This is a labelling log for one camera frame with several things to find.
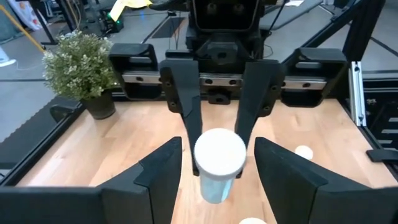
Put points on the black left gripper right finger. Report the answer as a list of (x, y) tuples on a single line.
[(311, 202)]

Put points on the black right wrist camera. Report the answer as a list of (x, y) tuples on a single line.
[(225, 15)]

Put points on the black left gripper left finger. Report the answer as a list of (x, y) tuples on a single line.
[(93, 205)]

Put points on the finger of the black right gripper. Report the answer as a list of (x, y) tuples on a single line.
[(182, 84), (264, 87)]

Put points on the yellow tape tag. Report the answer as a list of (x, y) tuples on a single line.
[(124, 7)]

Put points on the black aluminium table frame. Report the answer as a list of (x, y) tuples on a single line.
[(31, 151)]

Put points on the small orange pill bottle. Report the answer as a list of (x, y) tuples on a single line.
[(303, 152)]

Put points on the black floor mat hazard stripes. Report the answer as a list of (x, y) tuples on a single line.
[(168, 28)]

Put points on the green potted plant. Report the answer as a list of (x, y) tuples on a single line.
[(77, 68)]

